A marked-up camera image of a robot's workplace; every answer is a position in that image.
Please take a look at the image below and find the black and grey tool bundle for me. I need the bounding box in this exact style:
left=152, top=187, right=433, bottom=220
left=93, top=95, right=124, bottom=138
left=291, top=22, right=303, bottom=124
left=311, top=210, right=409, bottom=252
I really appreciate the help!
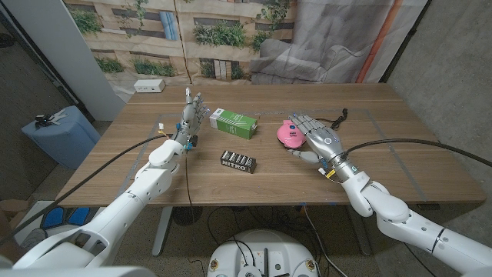
left=34, top=108, right=71, bottom=128

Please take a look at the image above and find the black round floor object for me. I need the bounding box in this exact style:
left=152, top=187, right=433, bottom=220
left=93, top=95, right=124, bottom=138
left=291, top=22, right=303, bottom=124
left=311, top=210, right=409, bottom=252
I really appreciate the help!
left=171, top=206, right=204, bottom=227

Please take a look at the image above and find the thin black left hand cable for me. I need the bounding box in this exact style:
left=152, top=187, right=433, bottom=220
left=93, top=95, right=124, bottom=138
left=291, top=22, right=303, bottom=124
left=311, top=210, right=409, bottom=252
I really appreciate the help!
left=184, top=149, right=194, bottom=216

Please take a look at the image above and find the printed fabric backdrop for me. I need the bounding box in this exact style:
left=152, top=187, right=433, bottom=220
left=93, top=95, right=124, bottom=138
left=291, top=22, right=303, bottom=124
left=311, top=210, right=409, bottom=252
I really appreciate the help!
left=63, top=0, right=430, bottom=102

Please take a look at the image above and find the white power strip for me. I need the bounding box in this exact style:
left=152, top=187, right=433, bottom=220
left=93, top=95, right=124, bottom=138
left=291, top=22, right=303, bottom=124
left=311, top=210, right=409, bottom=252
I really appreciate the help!
left=133, top=78, right=167, bottom=94

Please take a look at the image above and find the blue padded seat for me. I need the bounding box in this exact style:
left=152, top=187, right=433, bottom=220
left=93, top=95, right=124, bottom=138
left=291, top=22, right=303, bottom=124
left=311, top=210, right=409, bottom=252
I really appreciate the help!
left=39, top=206, right=91, bottom=232

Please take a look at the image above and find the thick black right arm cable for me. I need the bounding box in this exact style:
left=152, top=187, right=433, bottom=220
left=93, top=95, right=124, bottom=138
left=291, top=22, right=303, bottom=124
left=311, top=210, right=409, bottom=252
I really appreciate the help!
left=339, top=138, right=492, bottom=169

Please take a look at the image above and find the white robot torso base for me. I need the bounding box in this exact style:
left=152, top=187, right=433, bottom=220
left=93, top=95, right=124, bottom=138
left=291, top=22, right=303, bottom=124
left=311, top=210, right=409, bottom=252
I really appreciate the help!
left=207, top=229, right=320, bottom=277

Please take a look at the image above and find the cardboard box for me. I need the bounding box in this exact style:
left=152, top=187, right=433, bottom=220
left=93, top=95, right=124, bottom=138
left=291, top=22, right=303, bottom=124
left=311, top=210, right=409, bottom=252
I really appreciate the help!
left=0, top=199, right=28, bottom=232

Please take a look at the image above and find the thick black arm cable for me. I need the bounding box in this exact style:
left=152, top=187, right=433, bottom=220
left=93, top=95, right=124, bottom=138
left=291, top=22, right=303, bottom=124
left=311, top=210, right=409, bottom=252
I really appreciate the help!
left=339, top=138, right=492, bottom=169
left=0, top=133, right=175, bottom=248

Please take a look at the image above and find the thin black hand cable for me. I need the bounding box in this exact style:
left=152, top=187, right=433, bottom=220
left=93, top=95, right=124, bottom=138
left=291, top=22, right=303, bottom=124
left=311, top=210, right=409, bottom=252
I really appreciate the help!
left=403, top=242, right=427, bottom=267
left=184, top=149, right=194, bottom=216

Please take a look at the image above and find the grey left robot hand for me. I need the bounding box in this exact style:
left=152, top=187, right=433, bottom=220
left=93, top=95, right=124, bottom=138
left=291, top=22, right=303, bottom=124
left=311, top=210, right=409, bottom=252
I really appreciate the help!
left=175, top=87, right=211, bottom=150

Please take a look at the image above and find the thin black right hand cable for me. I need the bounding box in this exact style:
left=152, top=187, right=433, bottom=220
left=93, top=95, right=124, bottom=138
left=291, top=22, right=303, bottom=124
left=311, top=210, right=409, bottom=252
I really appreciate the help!
left=403, top=242, right=427, bottom=267

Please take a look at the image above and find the green and white package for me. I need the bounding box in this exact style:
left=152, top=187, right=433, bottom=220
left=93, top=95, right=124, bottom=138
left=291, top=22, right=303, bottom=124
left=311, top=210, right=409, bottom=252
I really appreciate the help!
left=209, top=108, right=259, bottom=140

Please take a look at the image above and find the black floor cable tangle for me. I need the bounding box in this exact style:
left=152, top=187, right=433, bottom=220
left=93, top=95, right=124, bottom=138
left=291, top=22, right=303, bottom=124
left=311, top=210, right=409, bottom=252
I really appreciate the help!
left=206, top=205, right=322, bottom=253

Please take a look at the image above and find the white wall panel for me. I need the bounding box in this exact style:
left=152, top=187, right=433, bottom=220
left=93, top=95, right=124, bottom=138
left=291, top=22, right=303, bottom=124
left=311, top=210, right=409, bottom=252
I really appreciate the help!
left=0, top=0, right=126, bottom=122

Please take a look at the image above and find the pink mini sandwich press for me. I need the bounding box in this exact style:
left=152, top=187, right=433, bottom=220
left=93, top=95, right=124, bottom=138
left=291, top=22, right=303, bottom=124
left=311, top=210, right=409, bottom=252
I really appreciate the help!
left=276, top=119, right=308, bottom=149

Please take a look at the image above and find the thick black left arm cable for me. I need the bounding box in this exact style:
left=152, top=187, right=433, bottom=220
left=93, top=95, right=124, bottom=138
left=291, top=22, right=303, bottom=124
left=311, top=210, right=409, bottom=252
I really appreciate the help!
left=0, top=133, right=175, bottom=248

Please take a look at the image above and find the metal table leg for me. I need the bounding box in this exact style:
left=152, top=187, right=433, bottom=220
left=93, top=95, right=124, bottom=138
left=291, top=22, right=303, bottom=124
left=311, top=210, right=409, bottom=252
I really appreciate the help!
left=151, top=206, right=175, bottom=258
left=347, top=203, right=372, bottom=257

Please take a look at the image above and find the white floor cable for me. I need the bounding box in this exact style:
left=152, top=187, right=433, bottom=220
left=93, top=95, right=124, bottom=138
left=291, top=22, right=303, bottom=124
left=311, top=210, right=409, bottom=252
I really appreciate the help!
left=302, top=205, right=349, bottom=277

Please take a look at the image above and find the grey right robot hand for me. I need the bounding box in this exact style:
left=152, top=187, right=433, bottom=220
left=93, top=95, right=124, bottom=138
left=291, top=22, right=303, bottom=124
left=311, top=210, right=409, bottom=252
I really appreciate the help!
left=288, top=114, right=361, bottom=182

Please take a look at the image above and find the black golf ball packet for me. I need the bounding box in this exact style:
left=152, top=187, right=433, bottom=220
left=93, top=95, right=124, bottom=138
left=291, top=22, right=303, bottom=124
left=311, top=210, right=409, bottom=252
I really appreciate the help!
left=220, top=150, right=258, bottom=175

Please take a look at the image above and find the blue storage bin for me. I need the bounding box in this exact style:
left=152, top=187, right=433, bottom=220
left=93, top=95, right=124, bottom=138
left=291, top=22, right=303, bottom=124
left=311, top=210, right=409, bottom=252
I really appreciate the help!
left=21, top=105, right=102, bottom=171

